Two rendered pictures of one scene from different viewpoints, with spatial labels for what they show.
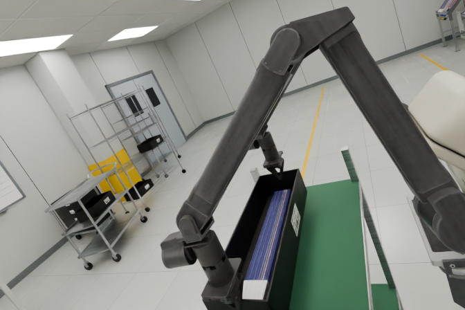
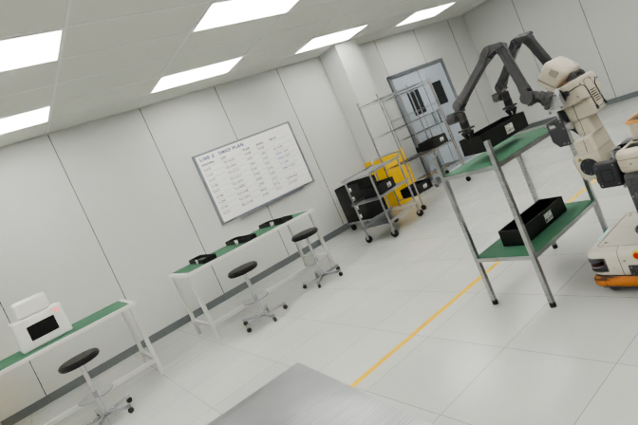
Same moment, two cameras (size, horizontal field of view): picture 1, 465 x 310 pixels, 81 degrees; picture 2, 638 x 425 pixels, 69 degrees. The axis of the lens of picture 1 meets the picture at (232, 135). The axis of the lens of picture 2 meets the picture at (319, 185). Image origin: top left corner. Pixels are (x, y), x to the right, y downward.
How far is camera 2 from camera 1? 2.70 m
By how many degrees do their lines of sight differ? 29
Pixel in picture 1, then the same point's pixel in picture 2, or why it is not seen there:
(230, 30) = not seen: outside the picture
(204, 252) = (459, 116)
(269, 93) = (481, 64)
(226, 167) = (469, 87)
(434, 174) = (522, 84)
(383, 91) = (510, 63)
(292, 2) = not seen: outside the picture
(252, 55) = (594, 31)
